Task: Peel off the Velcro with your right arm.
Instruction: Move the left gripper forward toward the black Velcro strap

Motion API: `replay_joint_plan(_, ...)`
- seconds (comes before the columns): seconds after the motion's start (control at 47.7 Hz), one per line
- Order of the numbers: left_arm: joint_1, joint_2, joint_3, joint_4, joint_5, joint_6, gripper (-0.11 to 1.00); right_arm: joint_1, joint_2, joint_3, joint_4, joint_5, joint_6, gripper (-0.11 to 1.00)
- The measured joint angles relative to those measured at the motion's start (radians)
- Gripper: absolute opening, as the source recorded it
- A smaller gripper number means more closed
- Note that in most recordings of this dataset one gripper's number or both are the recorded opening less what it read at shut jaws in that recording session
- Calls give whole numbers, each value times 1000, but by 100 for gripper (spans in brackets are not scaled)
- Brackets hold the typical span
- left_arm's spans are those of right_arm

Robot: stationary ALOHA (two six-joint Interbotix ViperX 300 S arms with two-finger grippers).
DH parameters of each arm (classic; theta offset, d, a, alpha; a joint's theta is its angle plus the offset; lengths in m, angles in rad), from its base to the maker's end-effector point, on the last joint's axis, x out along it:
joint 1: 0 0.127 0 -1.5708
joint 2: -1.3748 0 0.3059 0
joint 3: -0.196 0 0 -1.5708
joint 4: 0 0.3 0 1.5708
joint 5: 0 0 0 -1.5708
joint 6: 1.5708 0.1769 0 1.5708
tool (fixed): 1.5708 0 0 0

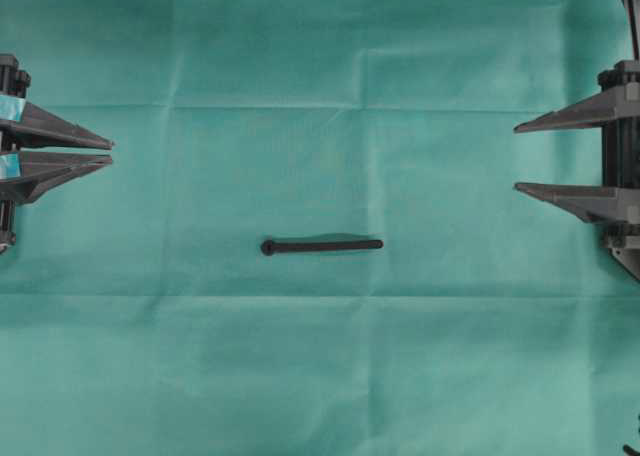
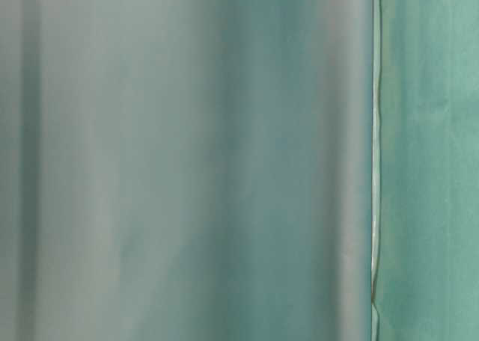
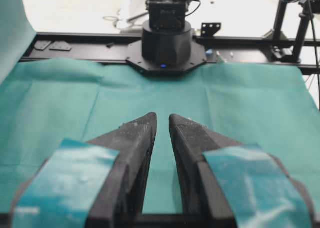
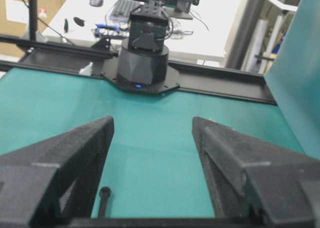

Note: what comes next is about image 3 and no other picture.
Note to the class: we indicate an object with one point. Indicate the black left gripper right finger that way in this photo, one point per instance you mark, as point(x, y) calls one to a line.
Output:
point(235, 185)

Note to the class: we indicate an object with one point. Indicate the black aluminium frame rail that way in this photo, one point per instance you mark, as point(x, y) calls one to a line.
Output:
point(124, 49)

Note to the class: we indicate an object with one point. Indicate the black camera tripod stand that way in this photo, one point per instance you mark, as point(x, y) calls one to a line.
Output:
point(294, 27)

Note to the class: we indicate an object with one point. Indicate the green table cloth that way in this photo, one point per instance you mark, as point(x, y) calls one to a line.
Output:
point(44, 102)

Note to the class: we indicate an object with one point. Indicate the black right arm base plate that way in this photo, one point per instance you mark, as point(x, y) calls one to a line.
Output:
point(164, 69)

